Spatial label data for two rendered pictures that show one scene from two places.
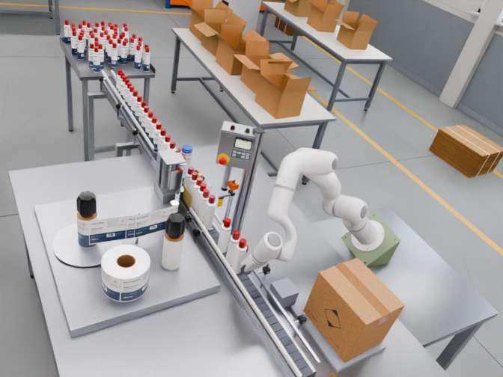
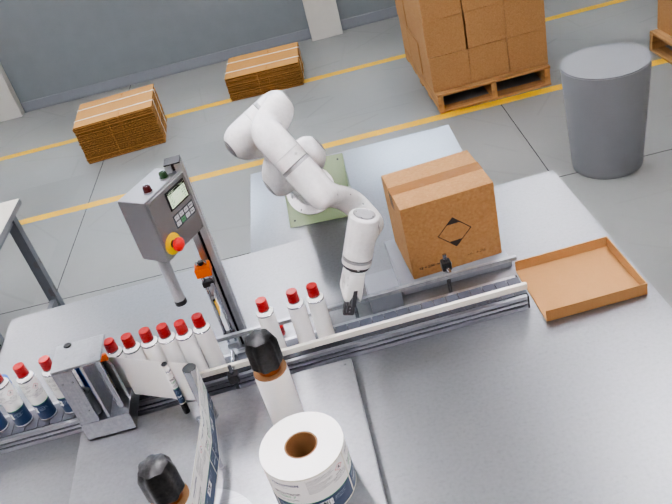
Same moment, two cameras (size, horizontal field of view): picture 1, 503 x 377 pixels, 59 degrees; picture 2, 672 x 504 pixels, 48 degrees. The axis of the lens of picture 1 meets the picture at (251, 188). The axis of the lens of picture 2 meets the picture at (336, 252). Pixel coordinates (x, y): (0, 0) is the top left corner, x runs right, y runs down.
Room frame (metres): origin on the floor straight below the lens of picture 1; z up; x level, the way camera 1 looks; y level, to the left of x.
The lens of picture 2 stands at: (0.40, 1.27, 2.33)
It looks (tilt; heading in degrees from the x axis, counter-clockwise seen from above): 34 degrees down; 308
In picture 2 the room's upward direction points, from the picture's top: 16 degrees counter-clockwise
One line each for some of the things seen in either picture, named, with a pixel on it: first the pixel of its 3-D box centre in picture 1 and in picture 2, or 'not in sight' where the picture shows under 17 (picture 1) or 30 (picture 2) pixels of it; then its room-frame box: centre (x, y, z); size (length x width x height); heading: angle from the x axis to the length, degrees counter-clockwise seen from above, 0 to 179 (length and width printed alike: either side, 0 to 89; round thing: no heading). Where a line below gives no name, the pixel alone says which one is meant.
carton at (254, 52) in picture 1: (264, 69); not in sight; (4.03, 0.14, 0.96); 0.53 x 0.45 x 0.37; 127
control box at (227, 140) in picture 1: (236, 146); (163, 214); (1.85, 0.12, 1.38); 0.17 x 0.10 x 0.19; 93
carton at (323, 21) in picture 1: (322, 14); not in sight; (6.59, -0.39, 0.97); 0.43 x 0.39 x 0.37; 123
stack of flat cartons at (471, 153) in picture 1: (466, 149); (121, 122); (5.14, -2.47, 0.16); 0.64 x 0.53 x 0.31; 40
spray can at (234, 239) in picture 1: (233, 247); (300, 318); (1.58, 0.02, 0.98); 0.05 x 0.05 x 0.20
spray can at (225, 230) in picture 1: (224, 235); (270, 326); (1.65, 0.07, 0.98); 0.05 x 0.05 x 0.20
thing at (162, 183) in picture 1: (171, 176); (97, 386); (1.99, 0.45, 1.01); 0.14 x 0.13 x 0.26; 38
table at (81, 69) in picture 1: (106, 101); not in sight; (3.63, 1.49, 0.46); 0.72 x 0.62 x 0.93; 38
